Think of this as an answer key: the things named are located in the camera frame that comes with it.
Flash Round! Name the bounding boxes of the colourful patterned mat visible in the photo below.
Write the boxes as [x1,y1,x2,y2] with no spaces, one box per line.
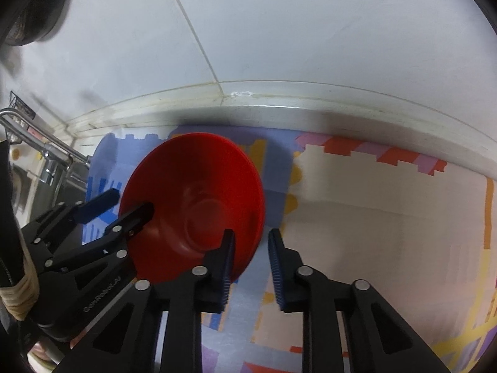
[87,126,496,372]

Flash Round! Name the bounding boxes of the black frying pan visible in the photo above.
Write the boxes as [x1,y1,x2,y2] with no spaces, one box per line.
[1,0,68,47]

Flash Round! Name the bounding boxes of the chrome pull-down faucet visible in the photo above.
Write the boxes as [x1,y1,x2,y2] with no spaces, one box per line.
[1,108,91,192]

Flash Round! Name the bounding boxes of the wire sponge basket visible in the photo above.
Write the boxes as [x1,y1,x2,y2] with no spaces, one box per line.
[8,91,35,120]

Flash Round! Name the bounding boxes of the person's left hand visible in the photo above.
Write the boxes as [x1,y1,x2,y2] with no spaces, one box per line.
[27,337,65,372]

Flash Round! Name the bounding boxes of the red black bowl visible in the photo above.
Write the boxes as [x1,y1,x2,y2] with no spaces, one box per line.
[119,132,265,284]

